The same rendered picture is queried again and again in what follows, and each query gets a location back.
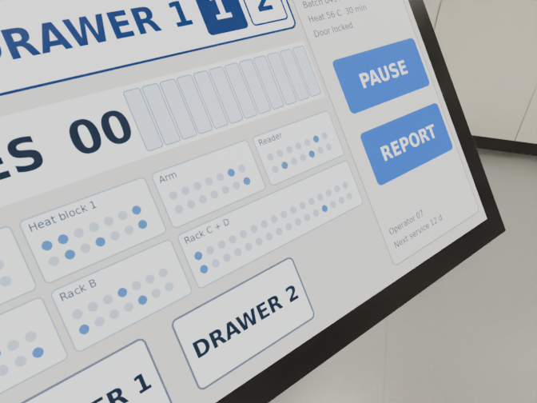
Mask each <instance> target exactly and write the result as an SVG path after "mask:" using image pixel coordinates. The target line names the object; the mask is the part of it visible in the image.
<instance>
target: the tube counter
mask: <svg viewBox="0 0 537 403"><path fill-rule="evenodd" d="M322 97H325V96H324V92H323V90H322V88H321V85H320V82H319V80H318V77H317V75H316V71H315V70H314V67H313V64H312V61H311V58H310V57H309V54H308V51H307V48H306V46H305V44H304V41H302V42H296V43H293V44H289V45H286V46H280V47H277V48H273V49H270V50H264V51H261V52H257V53H254V54H248V55H245V56H241V57H238V58H232V59H229V60H225V61H223V62H217V63H213V64H210V65H207V66H201V67H197V68H194V69H191V70H185V71H181V72H178V73H175V74H169V75H165V76H162V77H159V78H153V79H150V80H146V81H143V82H137V83H134V84H130V85H127V86H121V87H118V88H114V89H111V90H105V91H102V92H98V93H95V94H89V95H86V96H82V97H79V98H73V99H70V100H66V101H63V102H57V103H54V104H50V106H51V108H52V111H53V112H54V116H55V117H56V119H57V122H58V124H59V127H60V129H61V131H62V134H63V136H64V138H65V140H66V143H67V145H68V147H69V149H70V152H71V154H72V157H73V159H74V161H75V164H76V166H77V168H78V171H79V173H80V175H81V177H82V179H83V178H87V177H90V176H93V175H95V174H99V173H102V172H105V171H107V170H111V169H113V168H116V167H119V166H123V165H125V164H128V163H130V162H135V161H137V160H140V159H142V158H147V157H148V156H151V155H154V154H158V153H160V152H163V151H166V150H170V149H172V148H175V147H178V146H182V145H184V144H187V143H190V142H193V141H196V140H198V139H201V138H205V137H208V136H210V135H213V134H217V133H220V132H222V131H225V130H229V129H232V128H234V127H236V126H240V125H243V124H245V123H248V122H252V121H255V120H257V119H260V118H264V117H267V116H269V115H272V114H276V113H278V112H281V111H283V110H287V109H290V108H293V107H295V106H299V105H302V104H305V103H307V102H311V101H314V100H317V99H319V98H322Z"/></svg>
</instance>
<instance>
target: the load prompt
mask: <svg viewBox="0 0 537 403"><path fill-rule="evenodd" d="M297 28H299V27H298V25H297V23H296V19H295V17H294V15H293V12H292V9H291V6H290V5H289V2H288V0H0V97H3V96H6V95H11V94H16V93H21V92H24V91H27V90H34V89H37V88H42V87H45V86H52V85H55V84H58V83H63V82H68V81H73V80H76V79H79V78H86V77H89V76H94V75H97V74H103V73H107V72H110V71H115V70H120V69H124V68H128V67H131V66H138V65H141V64H145V63H149V62H155V61H159V60H162V59H166V58H172V57H176V56H180V55H183V54H190V53H193V52H197V51H201V50H207V49H211V48H214V47H218V46H224V45H228V44H232V43H235V42H242V41H245V40H249V39H252V38H259V37H262V36H266V35H270V34H276V33H280V32H283V31H287V30H293V29H297Z"/></svg>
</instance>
